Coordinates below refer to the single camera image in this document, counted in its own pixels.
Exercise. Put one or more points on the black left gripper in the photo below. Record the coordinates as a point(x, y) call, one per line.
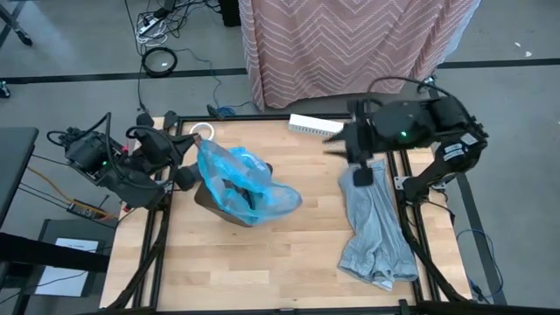
point(155, 146)

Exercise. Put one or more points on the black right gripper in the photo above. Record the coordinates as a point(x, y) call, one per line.
point(365, 131)

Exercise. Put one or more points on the grey plastic trash bag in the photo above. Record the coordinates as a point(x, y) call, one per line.
point(376, 227)

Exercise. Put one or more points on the blue plastic trash bag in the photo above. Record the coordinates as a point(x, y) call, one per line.
point(262, 197)

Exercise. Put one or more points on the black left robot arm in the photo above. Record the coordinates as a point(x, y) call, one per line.
point(131, 188)

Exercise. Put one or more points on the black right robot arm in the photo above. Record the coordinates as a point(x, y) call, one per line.
point(433, 175)

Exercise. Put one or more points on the white tape roll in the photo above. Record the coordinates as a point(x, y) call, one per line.
point(202, 123)

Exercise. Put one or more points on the pink zigzag blanket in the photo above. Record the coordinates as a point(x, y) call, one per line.
point(350, 44)

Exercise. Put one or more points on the black electronics box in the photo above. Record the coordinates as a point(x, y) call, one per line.
point(85, 209)

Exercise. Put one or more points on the white power strip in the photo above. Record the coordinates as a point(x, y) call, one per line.
point(148, 25)

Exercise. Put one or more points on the black floor box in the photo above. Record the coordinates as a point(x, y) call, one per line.
point(229, 13)

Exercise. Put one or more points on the dark grey floor plate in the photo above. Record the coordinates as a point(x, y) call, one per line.
point(79, 229)

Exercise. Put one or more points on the black beam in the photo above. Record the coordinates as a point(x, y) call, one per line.
point(52, 254)

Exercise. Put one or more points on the black desk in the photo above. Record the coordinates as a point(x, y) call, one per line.
point(13, 162)

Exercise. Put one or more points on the white paper sheet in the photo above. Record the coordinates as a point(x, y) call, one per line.
point(65, 280)

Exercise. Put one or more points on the black stand leg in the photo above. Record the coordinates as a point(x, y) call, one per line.
point(17, 30)

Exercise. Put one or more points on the silver corner bracket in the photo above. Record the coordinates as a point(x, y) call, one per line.
point(398, 182)

